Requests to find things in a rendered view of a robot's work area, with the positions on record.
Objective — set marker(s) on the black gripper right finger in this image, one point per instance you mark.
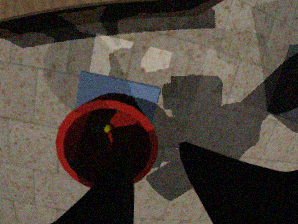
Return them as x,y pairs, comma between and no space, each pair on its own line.
234,192

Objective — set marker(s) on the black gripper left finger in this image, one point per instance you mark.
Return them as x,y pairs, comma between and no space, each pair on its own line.
109,201

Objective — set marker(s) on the brown flat bar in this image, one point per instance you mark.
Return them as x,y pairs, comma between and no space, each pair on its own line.
20,17

